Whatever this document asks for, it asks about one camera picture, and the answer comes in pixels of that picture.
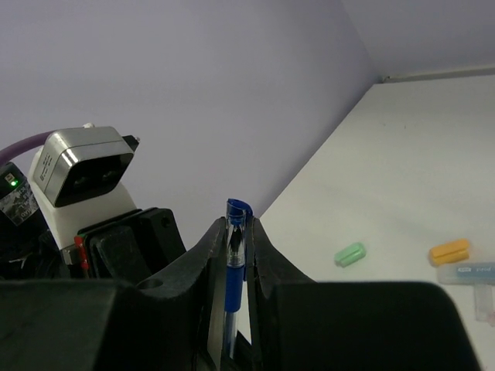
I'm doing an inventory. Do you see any blue gel pen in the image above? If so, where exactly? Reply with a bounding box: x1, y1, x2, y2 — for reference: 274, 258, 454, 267
223, 199, 252, 359

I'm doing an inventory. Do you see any green eraser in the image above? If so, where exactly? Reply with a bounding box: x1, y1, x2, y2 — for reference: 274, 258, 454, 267
334, 242, 367, 267

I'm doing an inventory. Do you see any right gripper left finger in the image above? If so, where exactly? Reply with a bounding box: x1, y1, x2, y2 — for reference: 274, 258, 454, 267
1, 218, 226, 370

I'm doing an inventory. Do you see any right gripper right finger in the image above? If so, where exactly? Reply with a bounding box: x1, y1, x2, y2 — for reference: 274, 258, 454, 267
247, 219, 480, 370

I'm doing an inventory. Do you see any orange eraser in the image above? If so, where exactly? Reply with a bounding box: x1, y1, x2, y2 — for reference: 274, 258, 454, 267
428, 239, 471, 266

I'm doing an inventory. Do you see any blue glue tube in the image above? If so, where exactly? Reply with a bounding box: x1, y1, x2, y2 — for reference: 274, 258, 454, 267
436, 262, 495, 285

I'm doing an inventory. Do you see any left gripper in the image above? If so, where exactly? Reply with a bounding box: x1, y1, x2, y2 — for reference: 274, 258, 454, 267
38, 207, 186, 281

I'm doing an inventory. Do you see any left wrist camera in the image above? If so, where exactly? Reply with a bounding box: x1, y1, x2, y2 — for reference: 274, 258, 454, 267
28, 127, 140, 250

